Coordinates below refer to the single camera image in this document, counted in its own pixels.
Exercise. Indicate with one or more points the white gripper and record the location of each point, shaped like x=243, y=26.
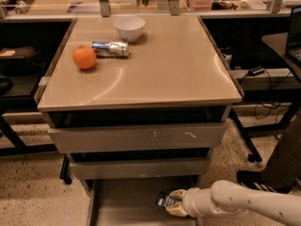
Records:
x=189, y=201

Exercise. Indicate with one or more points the dark blue rxbar wrapper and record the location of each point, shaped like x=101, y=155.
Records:
x=164, y=200

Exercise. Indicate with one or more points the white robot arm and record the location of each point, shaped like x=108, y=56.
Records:
x=225, y=198

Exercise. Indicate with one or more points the middle grey drawer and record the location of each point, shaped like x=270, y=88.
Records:
x=140, y=168

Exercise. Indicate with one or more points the open bottom grey drawer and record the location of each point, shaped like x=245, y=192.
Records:
x=131, y=202

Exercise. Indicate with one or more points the top grey drawer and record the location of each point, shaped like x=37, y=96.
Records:
x=138, y=137

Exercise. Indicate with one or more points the grey drawer cabinet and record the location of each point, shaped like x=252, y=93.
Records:
x=173, y=75

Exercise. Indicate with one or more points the black striped shoe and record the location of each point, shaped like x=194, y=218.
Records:
x=257, y=182

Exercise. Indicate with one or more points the brown trouser leg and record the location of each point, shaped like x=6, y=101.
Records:
x=284, y=165

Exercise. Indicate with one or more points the black power adapter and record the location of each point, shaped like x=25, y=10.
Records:
x=256, y=71

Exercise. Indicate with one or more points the blue silver drink can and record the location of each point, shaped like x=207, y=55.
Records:
x=110, y=48

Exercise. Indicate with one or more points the orange fruit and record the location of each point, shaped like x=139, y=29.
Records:
x=84, y=57

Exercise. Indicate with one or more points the white ceramic bowl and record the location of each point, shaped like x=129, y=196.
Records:
x=129, y=28

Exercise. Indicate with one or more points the black side desk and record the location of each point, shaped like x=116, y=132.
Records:
x=277, y=42

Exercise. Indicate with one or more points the black laptop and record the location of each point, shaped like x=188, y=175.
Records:
x=293, y=43

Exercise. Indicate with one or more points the black frame with caster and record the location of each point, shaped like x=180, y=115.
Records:
x=263, y=130

